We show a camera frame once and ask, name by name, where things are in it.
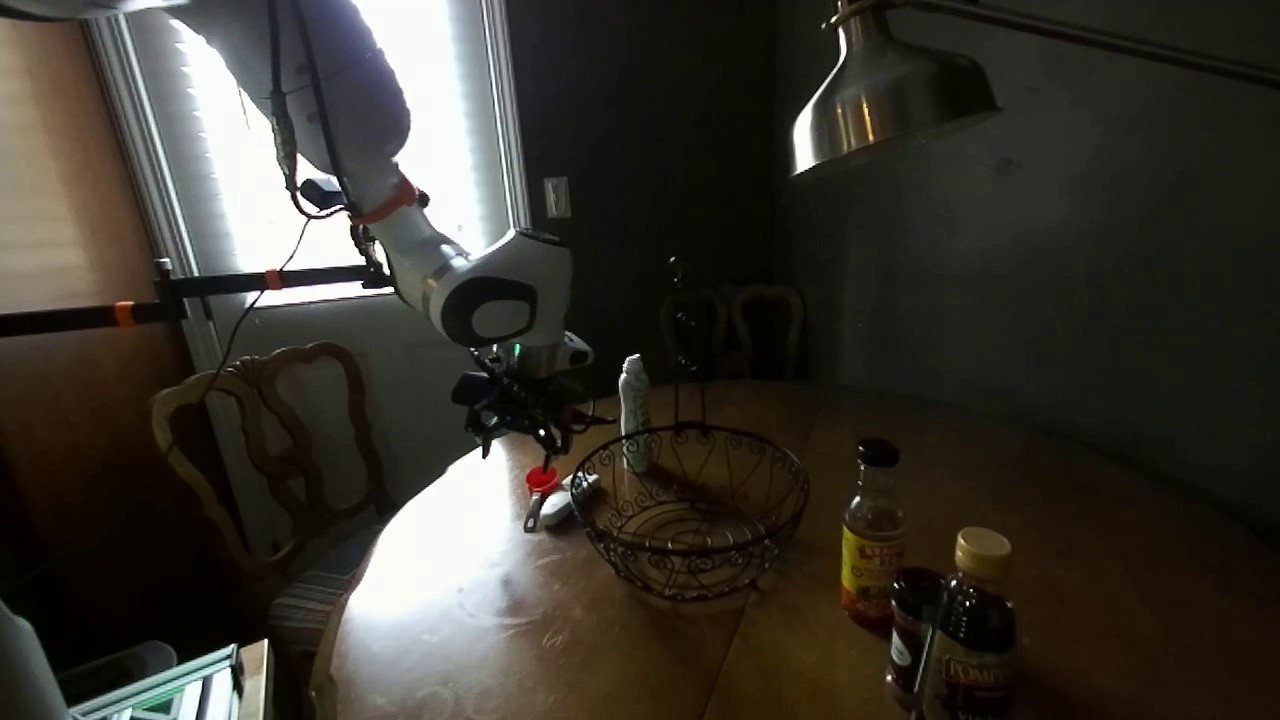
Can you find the hot sauce bottle black cap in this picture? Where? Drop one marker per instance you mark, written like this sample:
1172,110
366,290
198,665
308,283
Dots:
871,536

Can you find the black wire basket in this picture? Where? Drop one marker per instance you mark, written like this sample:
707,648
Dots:
699,505

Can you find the white wall switch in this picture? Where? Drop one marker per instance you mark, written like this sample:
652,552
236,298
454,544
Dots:
556,197

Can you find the wooden chair left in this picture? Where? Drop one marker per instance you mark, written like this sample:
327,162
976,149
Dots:
306,428

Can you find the white spray bottle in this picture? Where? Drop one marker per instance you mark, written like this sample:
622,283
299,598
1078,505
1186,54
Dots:
635,414

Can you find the black clamp bar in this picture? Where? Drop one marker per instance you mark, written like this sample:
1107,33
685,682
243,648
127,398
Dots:
177,290

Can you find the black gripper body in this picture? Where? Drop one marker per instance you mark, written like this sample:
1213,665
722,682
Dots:
526,391

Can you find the syrup bottle yellow cap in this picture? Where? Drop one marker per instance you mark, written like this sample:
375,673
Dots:
975,634

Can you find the wooden chair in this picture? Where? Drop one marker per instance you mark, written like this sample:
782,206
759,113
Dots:
306,428
732,332

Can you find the silver lamp shade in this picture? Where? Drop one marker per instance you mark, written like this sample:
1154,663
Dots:
880,89

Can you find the dark small jar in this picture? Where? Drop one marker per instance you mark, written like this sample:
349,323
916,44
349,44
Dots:
914,598

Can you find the wooden chair far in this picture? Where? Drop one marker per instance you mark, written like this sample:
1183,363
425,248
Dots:
732,332

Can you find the black camera on mount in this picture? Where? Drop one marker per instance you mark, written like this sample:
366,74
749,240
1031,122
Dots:
323,195

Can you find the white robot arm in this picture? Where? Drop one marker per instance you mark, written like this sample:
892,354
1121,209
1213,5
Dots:
332,98

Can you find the green framed box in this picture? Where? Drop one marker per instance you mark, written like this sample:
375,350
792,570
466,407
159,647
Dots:
151,682

